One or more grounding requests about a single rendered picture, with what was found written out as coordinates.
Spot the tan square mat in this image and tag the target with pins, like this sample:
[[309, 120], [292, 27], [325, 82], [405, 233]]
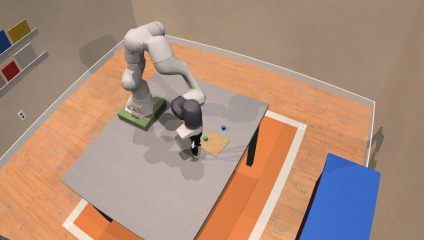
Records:
[[215, 143]]

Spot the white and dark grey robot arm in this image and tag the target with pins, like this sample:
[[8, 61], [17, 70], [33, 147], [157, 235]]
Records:
[[187, 107]]

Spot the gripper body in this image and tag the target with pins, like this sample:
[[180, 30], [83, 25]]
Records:
[[195, 137]]

